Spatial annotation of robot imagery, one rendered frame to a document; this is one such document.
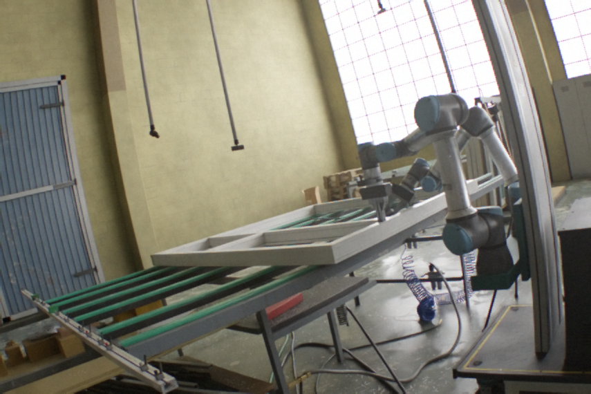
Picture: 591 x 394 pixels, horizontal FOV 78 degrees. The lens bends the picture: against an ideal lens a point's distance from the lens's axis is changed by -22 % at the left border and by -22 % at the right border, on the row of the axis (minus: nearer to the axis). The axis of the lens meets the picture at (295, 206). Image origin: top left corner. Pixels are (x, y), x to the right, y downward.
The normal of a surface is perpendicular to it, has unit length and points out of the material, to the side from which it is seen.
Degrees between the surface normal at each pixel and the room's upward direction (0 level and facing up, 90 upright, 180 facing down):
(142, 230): 90
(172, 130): 90
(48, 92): 90
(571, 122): 90
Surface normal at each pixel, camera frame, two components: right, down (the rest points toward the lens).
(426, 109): -0.91, 0.11
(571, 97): -0.70, 0.21
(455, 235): -0.85, 0.36
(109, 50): 0.68, -0.11
